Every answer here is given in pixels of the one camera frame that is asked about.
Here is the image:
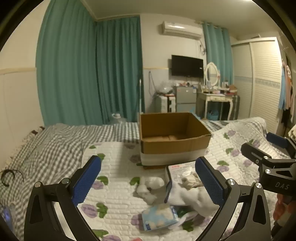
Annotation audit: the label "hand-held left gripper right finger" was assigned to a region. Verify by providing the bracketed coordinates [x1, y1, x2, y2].
[195, 156, 271, 241]

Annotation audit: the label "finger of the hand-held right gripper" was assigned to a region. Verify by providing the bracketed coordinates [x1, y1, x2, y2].
[266, 132, 296, 158]
[240, 142, 296, 174]

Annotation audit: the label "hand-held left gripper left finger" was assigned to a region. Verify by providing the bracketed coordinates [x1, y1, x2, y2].
[24, 155, 102, 241]

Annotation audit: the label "beige sock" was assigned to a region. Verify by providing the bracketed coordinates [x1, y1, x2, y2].
[180, 173, 204, 189]

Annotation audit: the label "white sock with blue toe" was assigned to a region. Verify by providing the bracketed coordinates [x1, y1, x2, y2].
[164, 180, 219, 212]

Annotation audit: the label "white packet with red label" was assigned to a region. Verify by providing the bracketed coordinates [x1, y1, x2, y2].
[165, 161, 202, 186]

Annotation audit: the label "brown cardboard box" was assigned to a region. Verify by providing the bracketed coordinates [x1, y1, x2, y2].
[139, 112, 212, 171]

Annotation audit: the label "white sock bundle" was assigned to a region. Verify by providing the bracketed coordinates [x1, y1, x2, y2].
[136, 176, 165, 205]

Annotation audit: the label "blue tissue packet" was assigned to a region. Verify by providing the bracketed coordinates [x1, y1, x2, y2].
[141, 205, 179, 231]

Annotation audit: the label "person's right forearm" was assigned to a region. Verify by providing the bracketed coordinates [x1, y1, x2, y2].
[273, 193, 292, 223]

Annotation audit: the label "white floral quilt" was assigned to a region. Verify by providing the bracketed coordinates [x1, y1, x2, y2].
[81, 117, 290, 241]

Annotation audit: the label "grey gingham bed sheet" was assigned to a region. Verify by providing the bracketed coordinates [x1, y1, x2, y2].
[0, 122, 234, 241]

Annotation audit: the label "teal basket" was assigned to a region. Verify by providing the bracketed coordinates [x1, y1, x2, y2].
[207, 110, 220, 121]

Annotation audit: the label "hanging clothes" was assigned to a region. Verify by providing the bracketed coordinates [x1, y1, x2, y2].
[279, 58, 296, 112]

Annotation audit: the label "white louvred wardrobe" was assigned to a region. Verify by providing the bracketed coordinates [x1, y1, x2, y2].
[231, 37, 284, 133]

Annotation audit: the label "white dressing table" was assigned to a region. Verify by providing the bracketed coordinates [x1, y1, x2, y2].
[196, 91, 239, 121]

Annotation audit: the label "row of cosmetic bottles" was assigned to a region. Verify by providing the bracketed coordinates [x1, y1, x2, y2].
[200, 80, 238, 95]

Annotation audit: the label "large clear water bottle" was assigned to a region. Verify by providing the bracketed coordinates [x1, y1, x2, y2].
[109, 113, 127, 126]

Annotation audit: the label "black hair band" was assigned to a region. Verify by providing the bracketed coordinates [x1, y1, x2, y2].
[1, 169, 24, 187]

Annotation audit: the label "grey mini fridge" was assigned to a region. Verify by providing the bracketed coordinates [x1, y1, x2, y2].
[173, 86, 197, 114]

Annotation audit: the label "white oval mirror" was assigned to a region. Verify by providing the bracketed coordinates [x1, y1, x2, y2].
[203, 62, 220, 87]

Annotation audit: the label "white low cabinet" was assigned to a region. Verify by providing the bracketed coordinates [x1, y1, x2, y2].
[155, 94, 176, 113]

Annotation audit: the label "narrow teal curtain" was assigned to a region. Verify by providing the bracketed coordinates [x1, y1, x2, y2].
[202, 21, 234, 87]

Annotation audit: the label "clear plastic bag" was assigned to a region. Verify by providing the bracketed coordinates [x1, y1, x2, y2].
[157, 82, 174, 94]

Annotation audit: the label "wide teal curtain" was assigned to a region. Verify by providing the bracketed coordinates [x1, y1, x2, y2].
[36, 0, 97, 127]

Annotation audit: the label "teal corner curtain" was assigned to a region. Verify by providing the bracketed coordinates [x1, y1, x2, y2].
[95, 17, 145, 124]

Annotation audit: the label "white air conditioner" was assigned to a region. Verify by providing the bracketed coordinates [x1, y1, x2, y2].
[161, 21, 202, 40]

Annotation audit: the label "black wall television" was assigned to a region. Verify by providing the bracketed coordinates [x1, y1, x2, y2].
[171, 55, 204, 78]

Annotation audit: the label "wall cable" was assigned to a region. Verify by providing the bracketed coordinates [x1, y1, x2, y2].
[148, 71, 156, 98]

